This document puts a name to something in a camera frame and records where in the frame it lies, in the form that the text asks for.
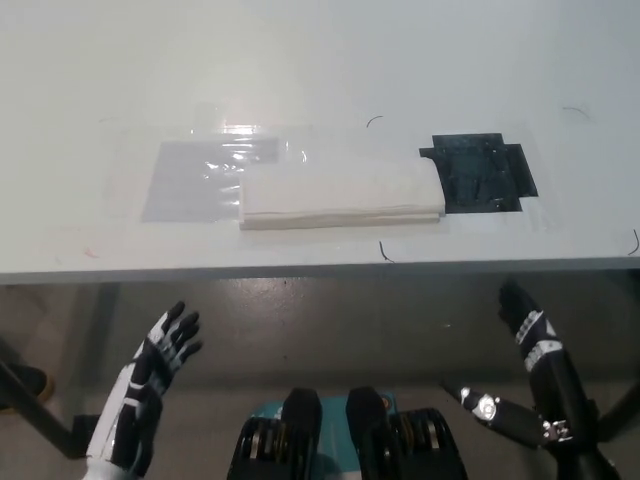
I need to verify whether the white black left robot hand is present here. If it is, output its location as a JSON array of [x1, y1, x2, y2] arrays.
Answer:
[[87, 301, 204, 474]]

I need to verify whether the dark shoe with tan sole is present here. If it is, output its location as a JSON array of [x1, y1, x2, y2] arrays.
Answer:
[[0, 363, 55, 414]]

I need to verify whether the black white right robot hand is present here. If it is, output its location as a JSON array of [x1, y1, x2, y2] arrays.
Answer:
[[439, 282, 599, 451]]

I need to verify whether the clear plastic film sheet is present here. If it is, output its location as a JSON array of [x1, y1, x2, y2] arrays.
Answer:
[[99, 102, 551, 244]]

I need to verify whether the black teal robot torso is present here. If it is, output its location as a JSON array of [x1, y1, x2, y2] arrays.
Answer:
[[227, 386, 469, 480]]

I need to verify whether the black metal table brace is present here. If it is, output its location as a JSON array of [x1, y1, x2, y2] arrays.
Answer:
[[0, 358, 89, 459], [596, 347, 640, 444]]

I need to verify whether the white napkin stack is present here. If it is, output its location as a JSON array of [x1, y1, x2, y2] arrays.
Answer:
[[238, 158, 446, 232]]

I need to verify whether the clear plastic bag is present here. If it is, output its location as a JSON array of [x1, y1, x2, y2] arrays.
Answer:
[[139, 137, 281, 224]]

